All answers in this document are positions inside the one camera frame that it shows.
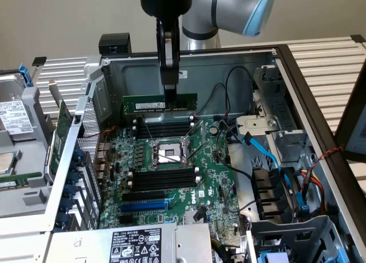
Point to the blue expansion slot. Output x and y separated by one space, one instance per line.
143 207

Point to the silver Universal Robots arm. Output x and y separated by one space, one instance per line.
206 11

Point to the silver power supply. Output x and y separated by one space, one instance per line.
137 243

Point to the green RAM stick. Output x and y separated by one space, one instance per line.
143 104
20 179

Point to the coin cell battery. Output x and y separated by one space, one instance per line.
213 129

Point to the grey drive cage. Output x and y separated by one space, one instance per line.
297 237

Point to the silver hard disk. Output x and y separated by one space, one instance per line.
14 114

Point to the black table end cap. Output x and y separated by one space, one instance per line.
358 38

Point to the blue card retention clip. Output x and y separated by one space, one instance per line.
69 191
62 219
73 177
79 155
67 205

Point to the small silver heat sink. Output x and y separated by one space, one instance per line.
190 217

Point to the short black expansion slot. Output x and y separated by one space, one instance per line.
126 220

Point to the silver disk bay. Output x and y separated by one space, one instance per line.
274 120

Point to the blue rack clip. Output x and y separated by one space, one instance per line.
25 74

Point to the metal locking lever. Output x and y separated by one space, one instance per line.
197 152
148 130

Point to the grey parts rack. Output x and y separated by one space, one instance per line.
31 148

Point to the black fan shroud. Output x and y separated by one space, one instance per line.
271 191

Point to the black box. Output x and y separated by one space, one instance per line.
114 44

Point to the silver CPU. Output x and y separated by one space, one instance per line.
6 163

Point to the CPU socket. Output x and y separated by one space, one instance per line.
168 154

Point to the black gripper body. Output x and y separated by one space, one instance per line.
166 1

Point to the metal socket cover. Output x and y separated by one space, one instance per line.
197 128

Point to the green Dell motherboard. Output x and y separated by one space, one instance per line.
211 171

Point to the dark leaning panel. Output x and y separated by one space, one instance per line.
351 125

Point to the open PC case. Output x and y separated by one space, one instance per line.
217 100

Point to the green graphics card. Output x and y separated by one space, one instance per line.
61 131

